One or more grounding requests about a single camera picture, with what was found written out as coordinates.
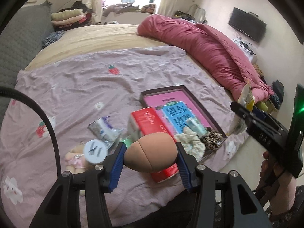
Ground white cabinet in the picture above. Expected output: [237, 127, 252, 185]
[233, 36, 258, 60]

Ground beige bed sheet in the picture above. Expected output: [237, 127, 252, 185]
[24, 24, 171, 72]

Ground stack of folded clothes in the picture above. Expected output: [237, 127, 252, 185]
[51, 8, 92, 28]

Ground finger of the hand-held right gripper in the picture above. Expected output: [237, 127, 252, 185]
[230, 102, 279, 134]
[252, 106, 289, 131]

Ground dark clothes pile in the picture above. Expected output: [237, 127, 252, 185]
[271, 79, 285, 110]

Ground cream floral scrunchie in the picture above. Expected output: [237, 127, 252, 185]
[174, 126, 207, 161]

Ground leopard print scrunchie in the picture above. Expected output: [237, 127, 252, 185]
[201, 127, 225, 151]

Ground yellow-green cushion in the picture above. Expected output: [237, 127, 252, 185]
[255, 101, 270, 112]

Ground lilac strawberry printed blanket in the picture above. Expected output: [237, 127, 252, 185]
[0, 45, 250, 227]

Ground black wall television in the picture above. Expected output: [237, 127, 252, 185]
[228, 7, 267, 44]

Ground teal tissue pack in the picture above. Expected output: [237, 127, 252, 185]
[186, 119, 207, 137]

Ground white jar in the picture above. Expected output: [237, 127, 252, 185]
[83, 140, 107, 165]

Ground dark patterned cloth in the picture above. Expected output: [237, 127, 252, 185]
[42, 30, 64, 48]

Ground person's right hand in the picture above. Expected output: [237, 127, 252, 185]
[261, 152, 285, 188]

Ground dark shallow tray box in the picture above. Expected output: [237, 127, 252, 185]
[139, 85, 228, 159]

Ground red tissue box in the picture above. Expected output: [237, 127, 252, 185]
[128, 107, 181, 183]

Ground grey quilted headboard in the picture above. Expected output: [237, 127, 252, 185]
[0, 1, 56, 114]

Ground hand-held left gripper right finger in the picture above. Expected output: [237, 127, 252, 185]
[175, 142, 273, 228]

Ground pink book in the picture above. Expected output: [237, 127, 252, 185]
[144, 93, 214, 136]

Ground person's right forearm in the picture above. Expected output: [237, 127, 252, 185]
[268, 171, 297, 216]

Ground metal chair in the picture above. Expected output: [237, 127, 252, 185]
[189, 4, 207, 24]

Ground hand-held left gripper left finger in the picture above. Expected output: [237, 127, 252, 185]
[28, 142, 127, 228]

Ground black cable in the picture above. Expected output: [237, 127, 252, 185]
[0, 87, 63, 178]

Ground yellow white packet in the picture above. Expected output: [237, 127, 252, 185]
[231, 79, 256, 133]

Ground silver purple packet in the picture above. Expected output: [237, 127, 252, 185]
[88, 116, 124, 150]

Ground clothes on window sill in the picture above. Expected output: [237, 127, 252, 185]
[102, 2, 157, 15]

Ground peach makeup sponge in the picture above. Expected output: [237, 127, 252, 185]
[124, 133, 178, 172]

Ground pink duvet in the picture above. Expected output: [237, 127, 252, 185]
[137, 14, 273, 100]

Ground teddy bear with pink dress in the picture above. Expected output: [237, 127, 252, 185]
[65, 142, 87, 174]

